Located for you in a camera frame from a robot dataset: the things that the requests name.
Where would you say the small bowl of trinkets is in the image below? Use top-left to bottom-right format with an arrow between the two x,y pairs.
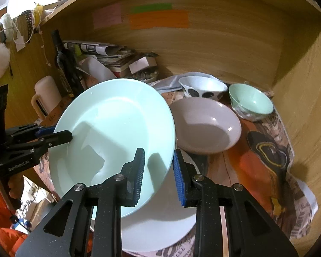
128,71 -> 158,84

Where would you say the dark wine bottle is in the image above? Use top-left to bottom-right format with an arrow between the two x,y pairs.
51,30 -> 83,97

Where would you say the mint green plate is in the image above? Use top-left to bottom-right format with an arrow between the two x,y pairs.
49,78 -> 176,218

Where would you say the white bowl with black spots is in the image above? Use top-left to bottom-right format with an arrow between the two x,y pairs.
178,76 -> 228,102

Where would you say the green sticky note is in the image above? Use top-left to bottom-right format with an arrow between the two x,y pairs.
132,3 -> 173,13

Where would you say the person's left forearm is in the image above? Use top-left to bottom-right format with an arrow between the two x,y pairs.
0,179 -> 30,257

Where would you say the small white cardboard box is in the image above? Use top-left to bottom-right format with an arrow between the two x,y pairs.
128,56 -> 158,74

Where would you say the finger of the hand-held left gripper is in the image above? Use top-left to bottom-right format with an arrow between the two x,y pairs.
5,130 -> 73,164
5,124 -> 56,141

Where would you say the white fluffy headband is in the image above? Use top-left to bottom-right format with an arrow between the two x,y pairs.
0,13 -> 14,40

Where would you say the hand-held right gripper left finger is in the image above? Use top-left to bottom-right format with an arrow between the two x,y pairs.
15,147 -> 146,257

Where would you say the pale pink mug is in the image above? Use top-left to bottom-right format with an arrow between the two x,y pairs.
31,75 -> 62,115

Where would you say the pale pink shallow bowl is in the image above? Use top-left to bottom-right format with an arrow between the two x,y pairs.
170,97 -> 242,154

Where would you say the white plate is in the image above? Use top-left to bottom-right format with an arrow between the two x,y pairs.
121,166 -> 201,253

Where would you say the pink sticky note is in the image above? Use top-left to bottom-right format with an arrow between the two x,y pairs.
93,3 -> 123,29

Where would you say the dark dotted headband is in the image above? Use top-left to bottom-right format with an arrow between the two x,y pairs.
21,10 -> 35,43

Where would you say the yellow hair accessory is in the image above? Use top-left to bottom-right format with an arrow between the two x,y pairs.
33,4 -> 45,19

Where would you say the orange sticky note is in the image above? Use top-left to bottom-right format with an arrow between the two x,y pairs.
129,9 -> 189,30

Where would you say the wooden desk hutch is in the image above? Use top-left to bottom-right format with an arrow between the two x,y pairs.
0,0 -> 321,257

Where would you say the stack of newspapers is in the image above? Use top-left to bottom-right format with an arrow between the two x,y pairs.
63,41 -> 135,73

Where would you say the mint green bowl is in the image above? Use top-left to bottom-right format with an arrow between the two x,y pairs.
228,84 -> 274,122

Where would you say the white hanging cord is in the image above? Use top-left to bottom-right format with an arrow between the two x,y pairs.
40,27 -> 52,67

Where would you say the white hanging adapter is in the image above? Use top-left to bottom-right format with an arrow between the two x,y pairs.
15,33 -> 26,52

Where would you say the white paper sheet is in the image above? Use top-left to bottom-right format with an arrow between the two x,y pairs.
76,57 -> 118,80

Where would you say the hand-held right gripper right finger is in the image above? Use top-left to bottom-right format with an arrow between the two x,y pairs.
173,148 -> 300,257

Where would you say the newspaper print table mat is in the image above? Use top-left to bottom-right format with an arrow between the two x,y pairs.
33,78 -> 319,257

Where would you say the person's left hand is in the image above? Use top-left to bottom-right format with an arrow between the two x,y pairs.
7,175 -> 25,197

